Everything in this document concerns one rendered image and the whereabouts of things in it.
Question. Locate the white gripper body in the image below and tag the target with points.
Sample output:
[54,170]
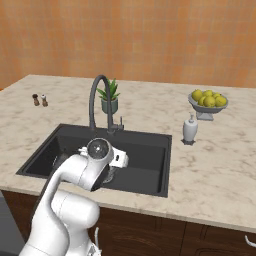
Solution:
[120,159]

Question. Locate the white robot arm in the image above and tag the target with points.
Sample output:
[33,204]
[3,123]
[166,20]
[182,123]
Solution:
[73,173]

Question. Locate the black kitchen sink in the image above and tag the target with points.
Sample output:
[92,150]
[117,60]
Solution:
[143,160]

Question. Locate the dark grey arched faucet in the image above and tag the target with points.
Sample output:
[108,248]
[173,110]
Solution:
[92,100]

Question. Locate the green potted plant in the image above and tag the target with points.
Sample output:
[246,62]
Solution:
[110,100]

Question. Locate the white soap dispenser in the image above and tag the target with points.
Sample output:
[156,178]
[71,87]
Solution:
[190,130]

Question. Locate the dark brown cupboard door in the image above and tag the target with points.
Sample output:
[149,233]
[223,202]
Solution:
[220,241]
[20,213]
[140,235]

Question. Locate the white-topped salt shaker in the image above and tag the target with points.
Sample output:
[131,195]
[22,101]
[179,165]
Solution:
[44,101]

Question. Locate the yellow lemon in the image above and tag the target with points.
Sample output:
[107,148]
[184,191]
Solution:
[201,101]
[217,95]
[196,95]
[209,101]
[208,93]
[221,101]

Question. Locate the brown pepper shaker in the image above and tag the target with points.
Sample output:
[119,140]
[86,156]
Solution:
[36,100]

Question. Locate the grey dishwasher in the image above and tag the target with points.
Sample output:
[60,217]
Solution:
[8,226]

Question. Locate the grey pedestal fruit bowl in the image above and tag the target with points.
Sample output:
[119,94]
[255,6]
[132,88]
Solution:
[206,111]

